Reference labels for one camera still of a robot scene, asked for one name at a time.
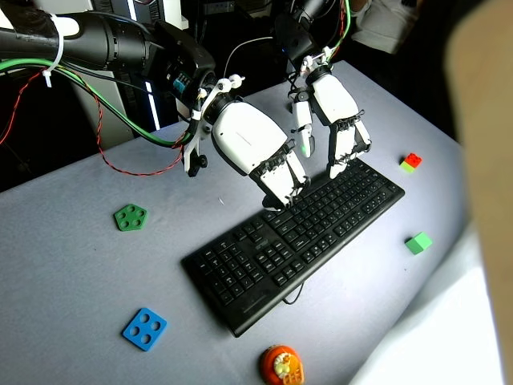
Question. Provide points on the red and green toy brick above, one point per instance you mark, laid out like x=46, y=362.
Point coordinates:
x=412, y=160

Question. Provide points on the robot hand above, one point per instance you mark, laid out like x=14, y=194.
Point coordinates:
x=248, y=136
x=332, y=100

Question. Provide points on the grey table cloth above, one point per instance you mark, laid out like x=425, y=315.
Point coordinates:
x=80, y=272

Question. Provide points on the green cube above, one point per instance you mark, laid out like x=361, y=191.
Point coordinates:
x=418, y=243

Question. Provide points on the green pentagon block with holes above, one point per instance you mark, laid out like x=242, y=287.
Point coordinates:
x=131, y=218

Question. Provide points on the beige blurred panel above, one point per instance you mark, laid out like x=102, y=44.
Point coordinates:
x=485, y=120

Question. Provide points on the person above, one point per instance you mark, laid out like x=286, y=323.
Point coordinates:
x=384, y=24

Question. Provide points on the white zip tie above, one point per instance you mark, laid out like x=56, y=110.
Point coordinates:
x=59, y=44

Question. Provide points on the orange toy cake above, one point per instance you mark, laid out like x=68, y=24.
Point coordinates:
x=270, y=363

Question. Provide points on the blue square block with holes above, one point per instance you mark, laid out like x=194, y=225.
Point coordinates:
x=145, y=329

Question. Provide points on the black computer keyboard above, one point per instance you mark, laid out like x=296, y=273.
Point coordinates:
x=280, y=248

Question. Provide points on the white sheet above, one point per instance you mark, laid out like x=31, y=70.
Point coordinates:
x=441, y=329

